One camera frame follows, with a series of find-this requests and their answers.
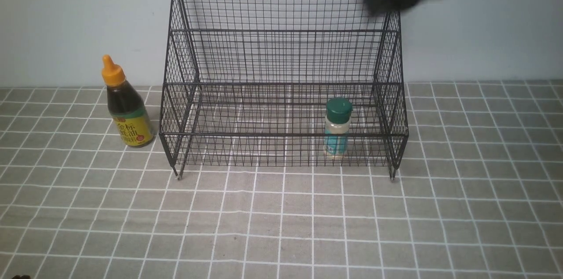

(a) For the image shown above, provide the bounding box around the small spice jar green cap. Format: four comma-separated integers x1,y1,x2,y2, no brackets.
324,97,353,159

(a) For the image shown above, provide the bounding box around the dark sauce bottle orange cap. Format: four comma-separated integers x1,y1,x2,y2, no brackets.
101,55,154,147

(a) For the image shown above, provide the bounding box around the grey checkered tablecloth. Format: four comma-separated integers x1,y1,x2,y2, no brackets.
1,80,562,279

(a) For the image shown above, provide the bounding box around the black wire mesh shelf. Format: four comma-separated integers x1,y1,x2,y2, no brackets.
159,0,409,179

